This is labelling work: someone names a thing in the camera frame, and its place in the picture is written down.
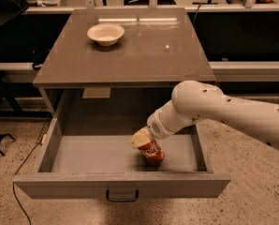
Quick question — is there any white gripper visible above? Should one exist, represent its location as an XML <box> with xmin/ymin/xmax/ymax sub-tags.
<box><xmin>130</xmin><ymin>110</ymin><xmax>171</xmax><ymax>150</ymax></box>

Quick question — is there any red coke can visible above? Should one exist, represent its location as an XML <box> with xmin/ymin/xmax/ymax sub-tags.
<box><xmin>139</xmin><ymin>140</ymin><xmax>165</xmax><ymax>166</ymax></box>

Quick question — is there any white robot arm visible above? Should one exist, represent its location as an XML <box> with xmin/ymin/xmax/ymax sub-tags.
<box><xmin>130</xmin><ymin>81</ymin><xmax>279</xmax><ymax>150</ymax></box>

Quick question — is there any open grey top drawer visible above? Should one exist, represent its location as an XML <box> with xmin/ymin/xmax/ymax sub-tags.
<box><xmin>14</xmin><ymin>119</ymin><xmax>230</xmax><ymax>200</ymax></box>

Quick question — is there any grey cabinet with flat top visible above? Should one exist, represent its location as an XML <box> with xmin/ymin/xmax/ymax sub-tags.
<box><xmin>33</xmin><ymin>7</ymin><xmax>217</xmax><ymax>135</ymax></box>

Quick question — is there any white paper bowl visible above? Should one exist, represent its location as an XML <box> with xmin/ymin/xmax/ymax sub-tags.
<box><xmin>87</xmin><ymin>23</ymin><xmax>125</xmax><ymax>46</ymax></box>

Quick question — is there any black drawer handle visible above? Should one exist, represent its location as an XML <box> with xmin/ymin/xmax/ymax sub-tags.
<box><xmin>106</xmin><ymin>190</ymin><xmax>140</xmax><ymax>203</ymax></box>

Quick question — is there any black floor cable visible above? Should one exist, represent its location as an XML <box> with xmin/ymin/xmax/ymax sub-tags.
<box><xmin>11</xmin><ymin>141</ymin><xmax>44</xmax><ymax>225</ymax></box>

